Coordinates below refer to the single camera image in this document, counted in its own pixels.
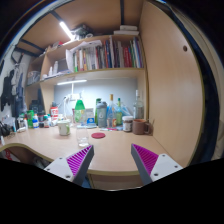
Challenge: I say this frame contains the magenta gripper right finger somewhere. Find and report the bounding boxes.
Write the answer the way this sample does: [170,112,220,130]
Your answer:
[131,144,182,185]

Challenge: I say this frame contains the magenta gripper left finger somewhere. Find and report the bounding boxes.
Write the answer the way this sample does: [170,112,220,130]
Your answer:
[45,145,94,186]

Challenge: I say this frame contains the clear drinking glass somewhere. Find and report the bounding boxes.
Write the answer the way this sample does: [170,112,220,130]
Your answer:
[76,125,89,147]

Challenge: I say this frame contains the red round coaster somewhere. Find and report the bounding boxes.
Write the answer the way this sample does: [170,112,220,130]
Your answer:
[91,132,106,139]

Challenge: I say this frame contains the brown ceramic mug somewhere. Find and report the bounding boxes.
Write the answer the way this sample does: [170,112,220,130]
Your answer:
[132,119,151,135]

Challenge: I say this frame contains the white green mug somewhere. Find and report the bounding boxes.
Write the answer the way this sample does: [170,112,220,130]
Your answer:
[57,120,70,136]

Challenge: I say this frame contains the jar with white lid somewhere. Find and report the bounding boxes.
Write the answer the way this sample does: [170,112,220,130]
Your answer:
[122,116,133,132]

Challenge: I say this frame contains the red white container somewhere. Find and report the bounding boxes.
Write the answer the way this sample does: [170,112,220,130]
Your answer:
[50,106,58,121]

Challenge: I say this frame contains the clear glass bottle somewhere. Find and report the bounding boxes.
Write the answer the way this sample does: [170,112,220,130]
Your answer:
[133,91,144,119]

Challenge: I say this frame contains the green glass bottle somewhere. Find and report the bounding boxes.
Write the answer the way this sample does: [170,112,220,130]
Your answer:
[116,98,122,126]

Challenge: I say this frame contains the green plastic bottle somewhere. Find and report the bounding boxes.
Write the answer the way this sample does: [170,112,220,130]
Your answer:
[74,99,86,123]

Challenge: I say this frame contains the grey shaker bottle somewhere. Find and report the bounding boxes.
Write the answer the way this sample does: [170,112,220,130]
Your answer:
[97,101,107,128]

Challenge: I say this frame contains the green canister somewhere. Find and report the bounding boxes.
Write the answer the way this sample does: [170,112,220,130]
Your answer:
[27,110,34,128]

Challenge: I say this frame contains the dark green bottle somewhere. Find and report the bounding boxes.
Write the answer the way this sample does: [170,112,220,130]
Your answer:
[95,98,101,126]

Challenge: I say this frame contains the under-shelf strip light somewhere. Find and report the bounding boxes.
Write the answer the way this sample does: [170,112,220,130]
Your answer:
[57,79,87,86]

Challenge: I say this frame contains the row of books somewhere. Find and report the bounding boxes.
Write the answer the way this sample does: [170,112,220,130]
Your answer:
[65,36,144,72]

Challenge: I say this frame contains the stacked books on top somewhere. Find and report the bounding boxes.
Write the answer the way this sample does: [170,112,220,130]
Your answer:
[114,25,139,35]

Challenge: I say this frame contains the ceiling strip light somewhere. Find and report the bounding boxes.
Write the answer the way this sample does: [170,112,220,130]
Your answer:
[59,21,74,40]

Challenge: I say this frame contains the wooden wall shelf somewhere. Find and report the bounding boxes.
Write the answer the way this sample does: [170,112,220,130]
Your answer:
[25,35,148,112]

